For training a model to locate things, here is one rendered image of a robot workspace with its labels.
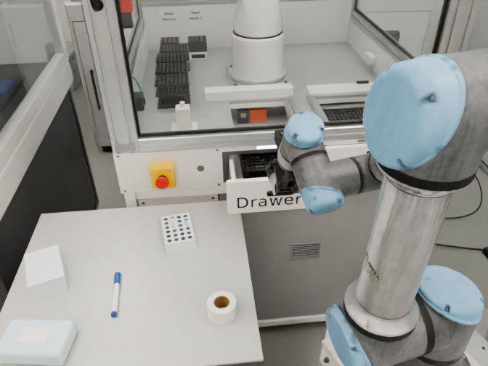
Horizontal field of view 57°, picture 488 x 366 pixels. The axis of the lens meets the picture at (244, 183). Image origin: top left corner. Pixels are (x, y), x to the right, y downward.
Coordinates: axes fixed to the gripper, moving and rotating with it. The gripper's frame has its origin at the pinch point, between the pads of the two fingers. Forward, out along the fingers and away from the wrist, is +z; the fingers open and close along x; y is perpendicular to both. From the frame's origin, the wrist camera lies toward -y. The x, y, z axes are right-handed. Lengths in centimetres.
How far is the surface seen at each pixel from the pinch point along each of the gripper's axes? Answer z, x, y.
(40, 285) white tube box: 4, -62, 22
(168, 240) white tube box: 12.4, -31.4, 11.1
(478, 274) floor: 104, 108, 19
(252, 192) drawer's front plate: 8.1, -7.3, 0.3
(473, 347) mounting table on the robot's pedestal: -7, 37, 45
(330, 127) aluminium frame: 9.6, 18.3, -18.9
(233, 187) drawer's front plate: 6.5, -12.5, -0.8
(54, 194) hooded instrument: 68, -83, -24
